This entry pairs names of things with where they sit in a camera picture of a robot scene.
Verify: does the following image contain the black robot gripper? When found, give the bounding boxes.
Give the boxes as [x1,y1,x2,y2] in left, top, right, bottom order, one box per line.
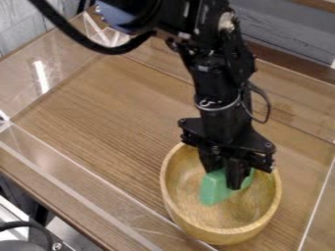
[177,104,278,191]

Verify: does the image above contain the green rectangular block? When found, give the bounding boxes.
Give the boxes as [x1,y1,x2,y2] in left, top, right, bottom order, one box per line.
[198,166,258,208]

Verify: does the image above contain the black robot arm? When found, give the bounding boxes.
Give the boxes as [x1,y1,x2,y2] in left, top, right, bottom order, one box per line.
[98,0,277,190]

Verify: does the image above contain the brown wooden bowl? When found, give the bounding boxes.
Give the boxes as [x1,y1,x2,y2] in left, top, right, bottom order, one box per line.
[161,143,284,245]

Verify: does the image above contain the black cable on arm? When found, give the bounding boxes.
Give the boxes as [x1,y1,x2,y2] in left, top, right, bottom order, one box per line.
[239,81,273,126]

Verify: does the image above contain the black metal table frame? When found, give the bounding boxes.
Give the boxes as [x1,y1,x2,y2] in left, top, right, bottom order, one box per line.
[0,176,75,251]

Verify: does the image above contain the clear acrylic corner bracket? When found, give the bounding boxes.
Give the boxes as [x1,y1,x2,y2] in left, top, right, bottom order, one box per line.
[83,12,130,47]

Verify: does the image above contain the black floor cable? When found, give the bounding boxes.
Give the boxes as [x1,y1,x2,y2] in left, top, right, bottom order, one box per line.
[0,220,55,251]

